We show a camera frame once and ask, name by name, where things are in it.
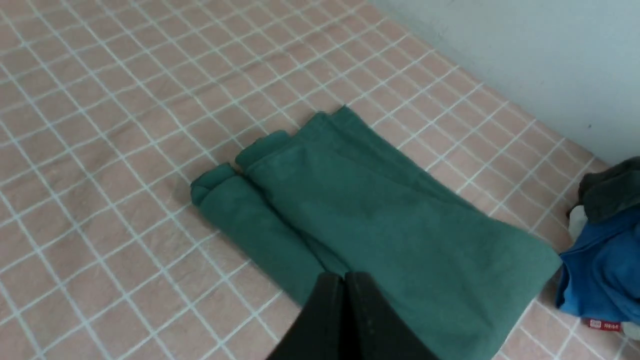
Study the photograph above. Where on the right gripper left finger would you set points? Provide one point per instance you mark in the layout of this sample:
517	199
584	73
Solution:
316	334

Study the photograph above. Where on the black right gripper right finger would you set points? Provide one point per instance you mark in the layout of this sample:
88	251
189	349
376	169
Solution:
373	329

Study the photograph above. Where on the green long-sleeve top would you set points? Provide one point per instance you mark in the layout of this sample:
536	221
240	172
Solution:
336	197

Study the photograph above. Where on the blue crumpled garment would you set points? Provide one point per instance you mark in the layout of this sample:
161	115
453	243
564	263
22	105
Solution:
600	273

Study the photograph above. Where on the dark grey crumpled garment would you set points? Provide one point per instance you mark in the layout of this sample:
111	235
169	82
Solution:
607	193

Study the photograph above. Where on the pink checked tablecloth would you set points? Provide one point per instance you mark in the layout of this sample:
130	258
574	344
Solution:
110	109

